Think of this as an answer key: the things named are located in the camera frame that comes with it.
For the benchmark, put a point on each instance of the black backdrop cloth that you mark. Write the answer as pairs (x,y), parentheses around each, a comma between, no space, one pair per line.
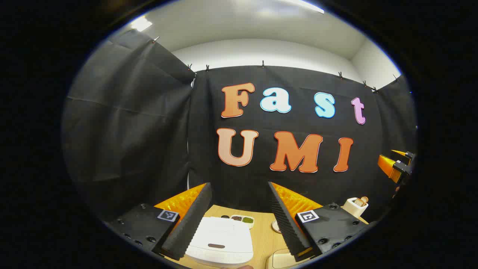
(149,130)

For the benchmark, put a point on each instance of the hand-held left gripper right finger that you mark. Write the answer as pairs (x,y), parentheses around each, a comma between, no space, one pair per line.
(285,228)

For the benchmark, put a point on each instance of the white compartment grain dish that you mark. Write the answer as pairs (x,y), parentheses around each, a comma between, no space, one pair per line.
(239,220)

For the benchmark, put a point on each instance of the ceiling light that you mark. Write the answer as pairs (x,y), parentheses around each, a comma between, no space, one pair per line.
(141,24)

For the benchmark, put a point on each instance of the toast bread slice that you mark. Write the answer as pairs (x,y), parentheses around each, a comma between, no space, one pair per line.
(360,201)

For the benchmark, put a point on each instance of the white toaster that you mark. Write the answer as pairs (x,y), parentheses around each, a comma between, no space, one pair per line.
(353,209)

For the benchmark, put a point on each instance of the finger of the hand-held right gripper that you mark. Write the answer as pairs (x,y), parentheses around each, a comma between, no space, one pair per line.
(388,166)
(401,154)

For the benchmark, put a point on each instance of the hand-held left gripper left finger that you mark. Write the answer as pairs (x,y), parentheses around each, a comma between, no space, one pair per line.
(190,224)

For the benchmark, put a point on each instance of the white rice cooker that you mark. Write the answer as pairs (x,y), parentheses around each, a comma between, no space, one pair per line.
(220,235)

